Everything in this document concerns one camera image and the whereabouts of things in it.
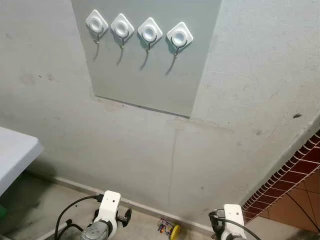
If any grey wall panel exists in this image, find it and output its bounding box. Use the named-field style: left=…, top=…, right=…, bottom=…
left=71, top=0, right=223, bottom=119

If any thin black floor cable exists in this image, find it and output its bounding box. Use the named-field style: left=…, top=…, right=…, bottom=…
left=286, top=186, right=320, bottom=234

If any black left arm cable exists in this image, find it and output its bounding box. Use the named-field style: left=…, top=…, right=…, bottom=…
left=54, top=194, right=103, bottom=240

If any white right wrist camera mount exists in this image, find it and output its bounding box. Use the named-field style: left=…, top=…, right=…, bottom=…
left=222, top=203, right=246, bottom=240

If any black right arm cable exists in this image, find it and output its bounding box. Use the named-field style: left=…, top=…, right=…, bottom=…
left=218, top=217, right=263, bottom=240

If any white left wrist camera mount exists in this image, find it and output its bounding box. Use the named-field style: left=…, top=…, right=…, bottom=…
left=94, top=190, right=122, bottom=227

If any small colourful yellow toy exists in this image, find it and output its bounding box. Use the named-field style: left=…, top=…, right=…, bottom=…
left=157, top=218, right=181, bottom=240

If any white diamond wall hook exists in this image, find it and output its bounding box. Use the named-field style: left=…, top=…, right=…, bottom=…
left=85, top=9, right=109, bottom=45
left=110, top=12, right=135, bottom=49
left=137, top=17, right=164, bottom=53
left=166, top=21, right=194, bottom=57

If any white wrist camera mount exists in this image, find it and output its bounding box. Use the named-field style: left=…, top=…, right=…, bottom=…
left=94, top=190, right=122, bottom=227
left=222, top=203, right=246, bottom=240

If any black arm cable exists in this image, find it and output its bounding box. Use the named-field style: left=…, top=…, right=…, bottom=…
left=54, top=194, right=103, bottom=240
left=218, top=217, right=263, bottom=240

